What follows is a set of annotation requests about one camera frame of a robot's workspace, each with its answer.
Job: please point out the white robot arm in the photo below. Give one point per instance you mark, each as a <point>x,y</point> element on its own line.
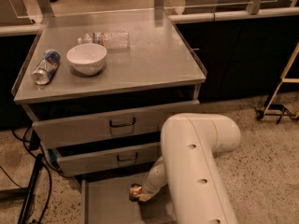
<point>188,168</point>

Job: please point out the bottom grey drawer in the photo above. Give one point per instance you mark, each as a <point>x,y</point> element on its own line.
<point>107,202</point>

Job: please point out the grey drawer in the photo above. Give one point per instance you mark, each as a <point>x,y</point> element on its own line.
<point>107,202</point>
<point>103,126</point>
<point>109,159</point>

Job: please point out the top grey drawer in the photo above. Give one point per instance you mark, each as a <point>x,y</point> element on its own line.
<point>103,126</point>

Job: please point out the black metal stand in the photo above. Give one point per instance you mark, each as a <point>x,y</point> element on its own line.
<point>24,194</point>

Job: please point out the middle grey drawer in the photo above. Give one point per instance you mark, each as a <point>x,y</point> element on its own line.
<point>109,159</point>

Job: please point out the blue silver energy drink can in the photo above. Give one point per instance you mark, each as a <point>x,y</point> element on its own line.
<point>46,69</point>

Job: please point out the white horizontal rail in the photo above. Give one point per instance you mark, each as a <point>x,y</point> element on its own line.
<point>235,15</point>

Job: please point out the grey metal drawer cabinet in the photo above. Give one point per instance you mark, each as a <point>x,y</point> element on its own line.
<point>157,69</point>

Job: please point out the orange soda can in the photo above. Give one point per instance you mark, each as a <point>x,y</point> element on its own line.
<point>135,193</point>

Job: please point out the white ceramic bowl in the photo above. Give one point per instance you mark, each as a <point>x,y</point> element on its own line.
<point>88,59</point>

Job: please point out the clear plastic water bottle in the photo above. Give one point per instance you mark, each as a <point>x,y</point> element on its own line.
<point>110,40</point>

